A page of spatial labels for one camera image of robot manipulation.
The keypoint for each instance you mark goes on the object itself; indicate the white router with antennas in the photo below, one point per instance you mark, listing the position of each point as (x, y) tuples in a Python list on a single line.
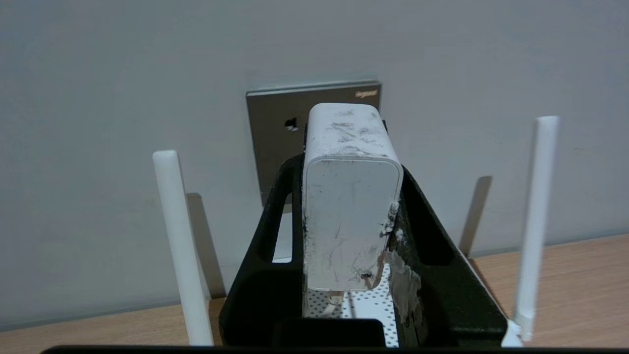
[(363, 307)]

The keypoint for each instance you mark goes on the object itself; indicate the white power adapter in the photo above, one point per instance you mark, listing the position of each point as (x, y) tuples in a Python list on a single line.
[(351, 206)]

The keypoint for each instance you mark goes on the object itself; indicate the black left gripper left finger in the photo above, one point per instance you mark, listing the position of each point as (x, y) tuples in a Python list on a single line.
[(265, 295)]

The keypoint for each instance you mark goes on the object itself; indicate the grey wall socket plate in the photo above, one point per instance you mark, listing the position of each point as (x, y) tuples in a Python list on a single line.
[(275, 147)]

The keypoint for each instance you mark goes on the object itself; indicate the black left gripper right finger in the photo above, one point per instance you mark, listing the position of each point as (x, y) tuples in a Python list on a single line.
[(452, 305)]

